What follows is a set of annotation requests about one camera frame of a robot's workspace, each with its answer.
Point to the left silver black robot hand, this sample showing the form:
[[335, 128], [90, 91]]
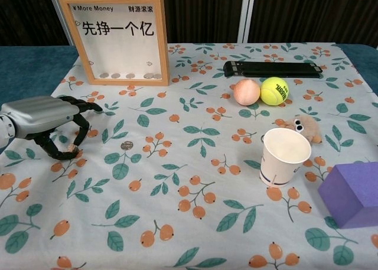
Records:
[[38, 116]]

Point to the silver coin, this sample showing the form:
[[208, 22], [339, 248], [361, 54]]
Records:
[[158, 76], [148, 75], [130, 75], [127, 145], [72, 147], [103, 75], [115, 75]]

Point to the teal table cover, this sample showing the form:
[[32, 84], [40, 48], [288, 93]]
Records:
[[26, 69]]

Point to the floral leaf-print tablecloth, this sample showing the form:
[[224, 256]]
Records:
[[189, 169]]

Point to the pink peach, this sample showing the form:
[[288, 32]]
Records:
[[247, 91]]

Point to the yellow tennis ball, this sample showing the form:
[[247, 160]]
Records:
[[274, 91]]

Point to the white paper cup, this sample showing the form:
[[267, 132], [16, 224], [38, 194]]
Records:
[[280, 166]]

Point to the beige googly-eyed plush toy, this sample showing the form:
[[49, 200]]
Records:
[[310, 129]]

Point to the purple foam block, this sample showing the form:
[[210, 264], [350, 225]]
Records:
[[354, 193]]

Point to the white slanted frame post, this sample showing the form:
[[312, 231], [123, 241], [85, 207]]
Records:
[[60, 16]]

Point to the wooden frame coin bank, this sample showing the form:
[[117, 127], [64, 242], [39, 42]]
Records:
[[124, 54]]

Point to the white wide frame post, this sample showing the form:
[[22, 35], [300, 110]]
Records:
[[247, 14]]

